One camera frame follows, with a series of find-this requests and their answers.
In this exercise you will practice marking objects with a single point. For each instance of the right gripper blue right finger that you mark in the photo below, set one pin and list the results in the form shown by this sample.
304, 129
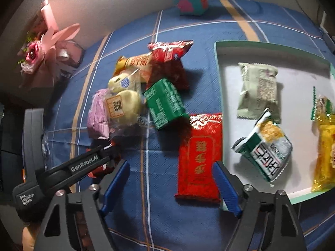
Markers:
241, 200

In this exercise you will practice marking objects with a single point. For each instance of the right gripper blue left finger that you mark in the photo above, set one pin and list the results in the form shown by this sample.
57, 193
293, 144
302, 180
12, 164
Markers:
102, 198

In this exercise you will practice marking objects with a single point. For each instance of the red white snack packet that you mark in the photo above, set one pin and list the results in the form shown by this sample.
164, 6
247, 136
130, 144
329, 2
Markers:
108, 167

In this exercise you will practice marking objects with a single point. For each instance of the white green noodle packet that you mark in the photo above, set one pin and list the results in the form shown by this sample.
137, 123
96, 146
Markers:
266, 147

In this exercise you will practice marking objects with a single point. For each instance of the red gold-lettered packet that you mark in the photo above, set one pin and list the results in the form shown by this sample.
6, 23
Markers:
200, 147

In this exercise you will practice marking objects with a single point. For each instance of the pink snack packet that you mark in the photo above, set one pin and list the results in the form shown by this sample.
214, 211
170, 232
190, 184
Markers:
97, 122

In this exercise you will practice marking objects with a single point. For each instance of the yellow orange snack bag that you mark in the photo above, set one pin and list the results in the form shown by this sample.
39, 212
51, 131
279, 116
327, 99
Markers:
324, 171

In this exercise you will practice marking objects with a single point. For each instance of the labelled yellow pastry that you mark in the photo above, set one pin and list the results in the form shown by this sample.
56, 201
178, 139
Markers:
123, 108

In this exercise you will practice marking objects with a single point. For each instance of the pale green snack packet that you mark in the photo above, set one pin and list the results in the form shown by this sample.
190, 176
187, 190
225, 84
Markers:
259, 91

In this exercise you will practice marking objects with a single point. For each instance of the green snack box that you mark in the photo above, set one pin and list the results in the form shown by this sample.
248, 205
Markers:
164, 103

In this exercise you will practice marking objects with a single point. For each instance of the yellow round pastry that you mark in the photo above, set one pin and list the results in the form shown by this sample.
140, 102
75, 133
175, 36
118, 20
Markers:
128, 79

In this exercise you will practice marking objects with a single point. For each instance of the orange snack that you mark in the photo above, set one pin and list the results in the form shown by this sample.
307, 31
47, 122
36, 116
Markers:
141, 62

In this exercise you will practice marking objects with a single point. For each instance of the red Kiss snack bag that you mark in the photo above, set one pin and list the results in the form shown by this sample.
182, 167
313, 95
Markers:
166, 63

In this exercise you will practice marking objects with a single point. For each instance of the green yellow snack packet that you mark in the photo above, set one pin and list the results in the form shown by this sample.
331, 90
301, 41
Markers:
322, 107

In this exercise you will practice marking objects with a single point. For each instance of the person's left hand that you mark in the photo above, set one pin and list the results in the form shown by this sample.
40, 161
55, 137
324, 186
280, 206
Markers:
29, 235

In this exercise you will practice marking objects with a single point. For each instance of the blue plaid tablecloth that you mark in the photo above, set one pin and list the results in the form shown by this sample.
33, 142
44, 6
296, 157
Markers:
147, 215

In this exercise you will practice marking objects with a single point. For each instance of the white tray with teal rim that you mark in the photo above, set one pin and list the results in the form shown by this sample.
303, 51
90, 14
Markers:
299, 75

